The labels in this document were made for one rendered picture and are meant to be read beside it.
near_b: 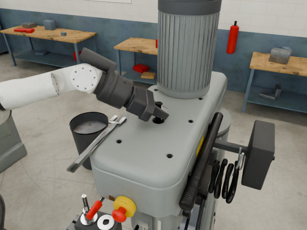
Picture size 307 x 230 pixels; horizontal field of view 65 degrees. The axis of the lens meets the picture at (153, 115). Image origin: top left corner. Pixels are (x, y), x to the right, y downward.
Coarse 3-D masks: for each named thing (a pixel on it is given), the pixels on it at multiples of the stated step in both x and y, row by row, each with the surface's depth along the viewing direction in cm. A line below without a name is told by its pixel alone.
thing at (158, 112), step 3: (156, 108) 69; (159, 108) 70; (156, 111) 70; (159, 111) 70; (162, 111) 70; (165, 111) 71; (153, 114) 70; (156, 114) 70; (159, 114) 70; (162, 114) 70; (165, 114) 70; (168, 114) 71; (159, 117) 71; (162, 117) 71; (165, 117) 71
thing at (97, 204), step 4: (96, 200) 71; (100, 200) 71; (96, 204) 69; (100, 204) 70; (92, 208) 68; (96, 208) 69; (88, 212) 68; (92, 212) 67; (96, 212) 68; (88, 216) 67; (92, 216) 67
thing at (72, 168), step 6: (114, 120) 73; (120, 120) 72; (108, 126) 70; (114, 126) 70; (102, 132) 67; (108, 132) 67; (96, 138) 65; (102, 138) 65; (90, 144) 63; (96, 144) 63; (90, 150) 61; (84, 156) 59; (78, 162) 57; (72, 168) 56
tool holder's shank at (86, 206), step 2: (82, 194) 121; (84, 194) 121; (82, 196) 120; (84, 196) 120; (86, 196) 121; (82, 198) 120; (84, 198) 120; (86, 198) 121; (84, 200) 121; (86, 200) 122; (84, 202) 122; (86, 202) 122; (84, 204) 123; (86, 204) 123; (88, 204) 125; (84, 206) 124; (86, 206) 124; (88, 206) 125; (84, 208) 125; (86, 208) 124; (88, 208) 125; (86, 210) 125; (88, 210) 126
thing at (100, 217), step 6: (96, 216) 131; (102, 216) 131; (108, 216) 131; (78, 222) 129; (84, 222) 128; (90, 222) 128; (96, 222) 129; (102, 222) 128; (108, 222) 129; (114, 222) 129; (78, 228) 128; (84, 228) 127; (90, 228) 127; (96, 228) 127; (102, 228) 125; (108, 228) 125; (114, 228) 127; (120, 228) 135
